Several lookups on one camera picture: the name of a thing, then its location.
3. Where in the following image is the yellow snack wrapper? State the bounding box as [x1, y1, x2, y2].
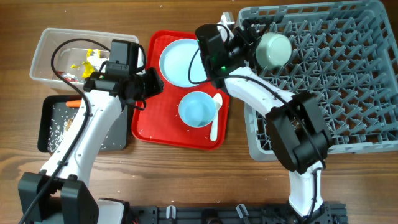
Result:
[71, 49, 103, 78]

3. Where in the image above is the black plastic tray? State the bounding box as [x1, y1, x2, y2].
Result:
[37, 95, 132, 152]

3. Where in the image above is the red serving tray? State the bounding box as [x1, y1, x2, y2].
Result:
[131, 30, 229, 151]

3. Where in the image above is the white plastic spoon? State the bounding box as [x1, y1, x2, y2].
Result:
[210, 93, 223, 141]

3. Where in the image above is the green bowl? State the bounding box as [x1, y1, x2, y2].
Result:
[255, 32, 292, 70]

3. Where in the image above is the light blue bowl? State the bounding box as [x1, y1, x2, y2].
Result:
[178, 91, 216, 128]

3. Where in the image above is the white rice pile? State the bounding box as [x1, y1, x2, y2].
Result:
[47, 102, 78, 152]

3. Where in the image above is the white tissue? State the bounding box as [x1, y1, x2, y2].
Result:
[91, 58, 109, 72]

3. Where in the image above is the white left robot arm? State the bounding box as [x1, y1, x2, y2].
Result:
[18, 68, 164, 223]

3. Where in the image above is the orange carrot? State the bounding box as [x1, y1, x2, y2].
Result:
[66, 100, 81, 108]

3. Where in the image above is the light blue plate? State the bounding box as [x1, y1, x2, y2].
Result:
[159, 39, 206, 88]

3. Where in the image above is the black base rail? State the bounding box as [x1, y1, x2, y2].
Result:
[127, 203, 348, 224]

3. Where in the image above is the red snack wrapper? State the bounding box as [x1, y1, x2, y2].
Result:
[57, 71, 79, 83]

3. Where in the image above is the grey dishwasher rack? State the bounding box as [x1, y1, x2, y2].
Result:
[237, 1, 397, 154]

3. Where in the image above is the clear plastic bin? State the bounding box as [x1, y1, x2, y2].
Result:
[29, 28, 139, 91]

